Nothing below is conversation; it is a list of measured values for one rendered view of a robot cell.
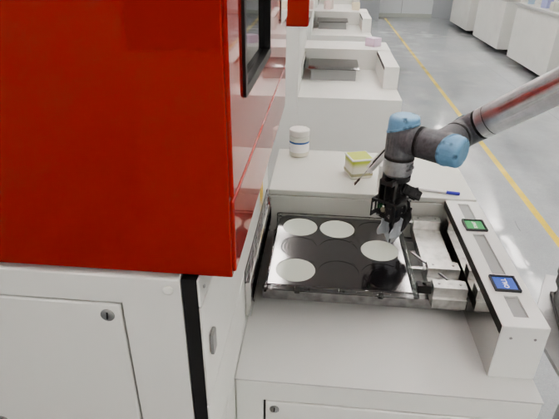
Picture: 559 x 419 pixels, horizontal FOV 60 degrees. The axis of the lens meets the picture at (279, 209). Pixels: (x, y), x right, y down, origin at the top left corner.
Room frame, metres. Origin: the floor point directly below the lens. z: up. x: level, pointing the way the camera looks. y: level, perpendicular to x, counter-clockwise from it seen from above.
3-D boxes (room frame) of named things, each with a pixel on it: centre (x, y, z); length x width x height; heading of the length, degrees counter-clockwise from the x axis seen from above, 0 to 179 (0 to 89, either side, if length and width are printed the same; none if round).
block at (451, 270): (1.03, -0.42, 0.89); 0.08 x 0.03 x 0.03; 85
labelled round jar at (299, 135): (1.63, -0.07, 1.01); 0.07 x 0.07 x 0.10
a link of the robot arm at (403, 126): (1.13, -0.30, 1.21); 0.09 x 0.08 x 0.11; 48
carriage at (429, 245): (1.10, -0.42, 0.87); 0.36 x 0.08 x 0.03; 175
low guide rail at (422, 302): (0.99, -0.21, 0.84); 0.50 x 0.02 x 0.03; 85
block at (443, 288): (0.95, -0.41, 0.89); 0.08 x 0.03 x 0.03; 85
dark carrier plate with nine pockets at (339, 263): (1.11, -0.16, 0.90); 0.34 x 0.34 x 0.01; 85
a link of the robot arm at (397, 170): (1.13, -0.30, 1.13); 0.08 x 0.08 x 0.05
